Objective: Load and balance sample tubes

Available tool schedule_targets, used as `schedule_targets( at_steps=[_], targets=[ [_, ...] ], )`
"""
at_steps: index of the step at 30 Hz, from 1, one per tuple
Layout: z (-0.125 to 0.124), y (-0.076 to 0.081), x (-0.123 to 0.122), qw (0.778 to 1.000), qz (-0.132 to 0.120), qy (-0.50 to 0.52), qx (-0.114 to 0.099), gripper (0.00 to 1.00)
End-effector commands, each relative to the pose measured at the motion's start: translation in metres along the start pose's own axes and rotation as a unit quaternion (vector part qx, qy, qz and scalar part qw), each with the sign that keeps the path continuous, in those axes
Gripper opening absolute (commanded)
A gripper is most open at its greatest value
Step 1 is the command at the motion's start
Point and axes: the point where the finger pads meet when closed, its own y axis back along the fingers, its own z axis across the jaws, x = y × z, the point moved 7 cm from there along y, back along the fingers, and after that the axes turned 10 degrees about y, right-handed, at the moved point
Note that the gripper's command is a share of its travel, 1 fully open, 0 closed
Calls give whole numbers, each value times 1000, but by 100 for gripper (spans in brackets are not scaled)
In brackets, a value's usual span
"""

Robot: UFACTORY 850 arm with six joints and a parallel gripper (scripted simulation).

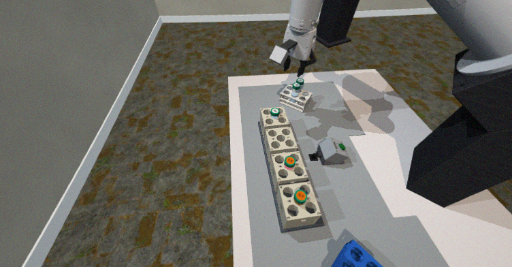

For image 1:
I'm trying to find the beige bucket adapter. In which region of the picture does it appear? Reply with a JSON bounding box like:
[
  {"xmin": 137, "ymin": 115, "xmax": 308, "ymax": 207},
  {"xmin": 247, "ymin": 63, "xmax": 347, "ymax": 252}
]
[
  {"xmin": 260, "ymin": 107, "xmax": 289, "ymax": 140},
  {"xmin": 270, "ymin": 151, "xmax": 308, "ymax": 193},
  {"xmin": 276, "ymin": 182, "xmax": 321, "ymax": 229},
  {"xmin": 264, "ymin": 127, "xmax": 298, "ymax": 163}
]

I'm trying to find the white tube rack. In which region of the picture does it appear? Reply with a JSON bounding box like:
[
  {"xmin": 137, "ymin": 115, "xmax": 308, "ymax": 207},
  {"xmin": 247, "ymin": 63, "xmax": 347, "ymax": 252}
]
[{"xmin": 279, "ymin": 84, "xmax": 313, "ymax": 113}]

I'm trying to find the blue tube rack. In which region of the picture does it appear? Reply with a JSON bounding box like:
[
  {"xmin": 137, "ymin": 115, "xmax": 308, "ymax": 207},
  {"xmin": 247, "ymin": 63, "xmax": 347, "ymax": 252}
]
[{"xmin": 331, "ymin": 240, "xmax": 383, "ymax": 267}]

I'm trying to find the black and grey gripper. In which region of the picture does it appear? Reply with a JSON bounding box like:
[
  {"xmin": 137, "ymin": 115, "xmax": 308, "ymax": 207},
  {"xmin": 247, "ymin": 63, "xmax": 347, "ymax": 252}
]
[{"xmin": 283, "ymin": 24, "xmax": 317, "ymax": 77}]

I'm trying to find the grey bench mat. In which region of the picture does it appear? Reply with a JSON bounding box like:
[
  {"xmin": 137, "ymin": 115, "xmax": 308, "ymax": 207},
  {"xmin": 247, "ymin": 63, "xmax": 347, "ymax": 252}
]
[{"xmin": 238, "ymin": 81, "xmax": 449, "ymax": 267}]

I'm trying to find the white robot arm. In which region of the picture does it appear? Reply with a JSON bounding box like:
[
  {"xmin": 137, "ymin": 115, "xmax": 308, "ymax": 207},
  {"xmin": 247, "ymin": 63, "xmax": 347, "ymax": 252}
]
[{"xmin": 269, "ymin": 0, "xmax": 512, "ymax": 76}]

